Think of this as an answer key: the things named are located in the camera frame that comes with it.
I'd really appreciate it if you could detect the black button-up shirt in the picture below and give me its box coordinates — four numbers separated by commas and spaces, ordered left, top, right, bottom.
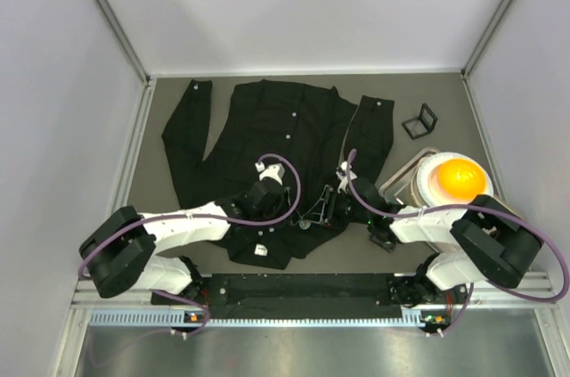
160, 78, 396, 270

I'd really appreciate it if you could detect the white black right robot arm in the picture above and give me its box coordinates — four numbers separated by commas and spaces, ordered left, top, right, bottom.
298, 177, 543, 306

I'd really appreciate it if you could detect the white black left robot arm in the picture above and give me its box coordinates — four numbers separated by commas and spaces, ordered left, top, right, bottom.
78, 177, 301, 299

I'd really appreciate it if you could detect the round portrait brooch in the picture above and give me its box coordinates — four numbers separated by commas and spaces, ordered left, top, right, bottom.
299, 221, 311, 230

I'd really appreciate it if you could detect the black display box near tray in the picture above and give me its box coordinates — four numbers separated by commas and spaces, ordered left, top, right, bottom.
369, 231, 398, 253

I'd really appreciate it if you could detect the stainless steel tray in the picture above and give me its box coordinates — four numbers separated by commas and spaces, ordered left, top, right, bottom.
380, 146, 531, 262

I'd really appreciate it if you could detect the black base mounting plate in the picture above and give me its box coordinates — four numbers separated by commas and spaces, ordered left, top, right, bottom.
150, 272, 451, 318

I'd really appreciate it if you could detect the white bowl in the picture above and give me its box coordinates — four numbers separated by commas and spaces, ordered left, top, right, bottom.
414, 152, 494, 207

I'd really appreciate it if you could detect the open black display box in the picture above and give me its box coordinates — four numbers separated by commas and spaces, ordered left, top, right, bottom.
402, 102, 438, 140

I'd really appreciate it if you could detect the yellow bowl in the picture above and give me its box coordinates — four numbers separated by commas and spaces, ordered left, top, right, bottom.
437, 158, 487, 200

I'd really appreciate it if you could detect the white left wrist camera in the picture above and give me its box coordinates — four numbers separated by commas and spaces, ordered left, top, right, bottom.
255, 162, 285, 184

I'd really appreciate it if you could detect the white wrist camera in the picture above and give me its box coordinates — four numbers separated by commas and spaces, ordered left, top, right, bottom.
255, 162, 285, 184
336, 161, 357, 191

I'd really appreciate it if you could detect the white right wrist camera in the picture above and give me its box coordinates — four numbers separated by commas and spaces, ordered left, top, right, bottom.
336, 161, 357, 191

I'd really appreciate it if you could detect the aluminium frame rail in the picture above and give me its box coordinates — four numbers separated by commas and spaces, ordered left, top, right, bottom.
71, 274, 555, 328

